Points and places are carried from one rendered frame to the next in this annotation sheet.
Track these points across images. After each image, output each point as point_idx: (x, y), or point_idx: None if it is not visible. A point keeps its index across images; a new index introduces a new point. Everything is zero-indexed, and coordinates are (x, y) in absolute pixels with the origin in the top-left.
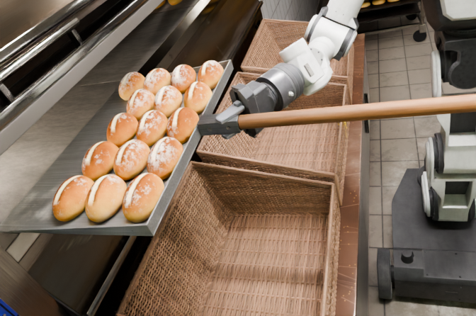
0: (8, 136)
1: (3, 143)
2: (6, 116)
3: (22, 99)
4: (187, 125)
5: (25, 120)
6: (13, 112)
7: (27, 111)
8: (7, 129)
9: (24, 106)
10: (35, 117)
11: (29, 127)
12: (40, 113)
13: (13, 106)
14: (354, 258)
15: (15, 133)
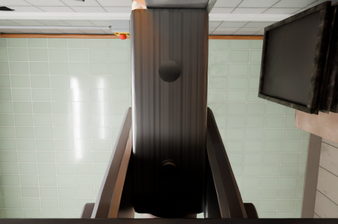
0: None
1: None
2: None
3: None
4: (140, 3)
5: None
6: None
7: None
8: None
9: None
10: None
11: None
12: None
13: None
14: None
15: None
